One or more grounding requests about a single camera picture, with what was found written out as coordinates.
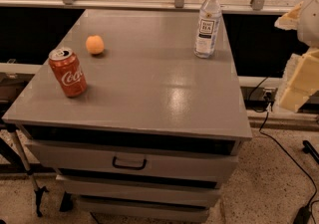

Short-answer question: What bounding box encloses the black drawer handle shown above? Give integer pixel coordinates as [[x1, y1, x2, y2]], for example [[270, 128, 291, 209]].
[[112, 156, 148, 170]]

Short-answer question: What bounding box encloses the tripod leg stand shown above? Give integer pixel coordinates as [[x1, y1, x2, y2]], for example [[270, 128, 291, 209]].
[[0, 123, 49, 217]]

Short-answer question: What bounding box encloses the clear water bottle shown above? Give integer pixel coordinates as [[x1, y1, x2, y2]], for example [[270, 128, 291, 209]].
[[194, 0, 222, 59]]

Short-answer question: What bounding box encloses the orange fruit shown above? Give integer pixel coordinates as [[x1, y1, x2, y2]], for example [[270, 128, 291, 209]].
[[86, 35, 105, 55]]

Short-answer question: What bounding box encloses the black power cable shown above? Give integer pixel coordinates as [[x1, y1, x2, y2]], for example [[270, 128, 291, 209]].
[[247, 75, 319, 224]]

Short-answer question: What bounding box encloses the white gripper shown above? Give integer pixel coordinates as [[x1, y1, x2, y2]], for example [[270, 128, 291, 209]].
[[274, 0, 319, 112]]

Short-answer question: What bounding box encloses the red coke can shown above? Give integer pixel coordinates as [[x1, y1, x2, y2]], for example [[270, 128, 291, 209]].
[[49, 47, 87, 98]]

